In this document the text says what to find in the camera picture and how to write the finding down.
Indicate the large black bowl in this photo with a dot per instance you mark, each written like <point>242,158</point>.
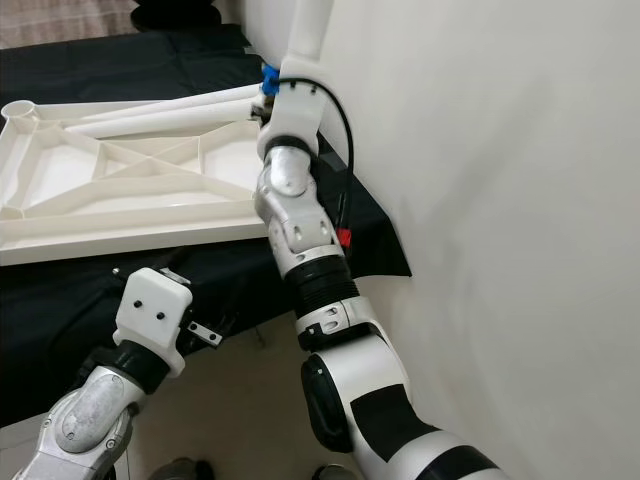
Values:
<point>185,12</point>

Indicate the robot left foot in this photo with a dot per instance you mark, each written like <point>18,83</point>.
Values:
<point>180,470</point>

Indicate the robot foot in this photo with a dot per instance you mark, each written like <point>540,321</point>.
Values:
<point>332,472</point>
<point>180,470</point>

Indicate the black tablecloth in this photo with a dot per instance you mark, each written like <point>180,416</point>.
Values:
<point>60,300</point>

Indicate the white plastic table top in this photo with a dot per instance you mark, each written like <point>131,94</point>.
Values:
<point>120,190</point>

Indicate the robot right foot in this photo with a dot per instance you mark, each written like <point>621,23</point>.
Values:
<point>332,472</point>

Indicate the beige woven bench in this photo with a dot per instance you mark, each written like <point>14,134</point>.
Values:
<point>70,22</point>

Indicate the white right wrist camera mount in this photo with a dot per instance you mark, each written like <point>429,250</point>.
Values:
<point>298,115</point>

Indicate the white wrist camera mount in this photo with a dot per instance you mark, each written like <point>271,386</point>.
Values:
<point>298,115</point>
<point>155,315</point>

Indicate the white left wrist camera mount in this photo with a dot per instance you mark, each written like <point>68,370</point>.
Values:
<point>155,315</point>

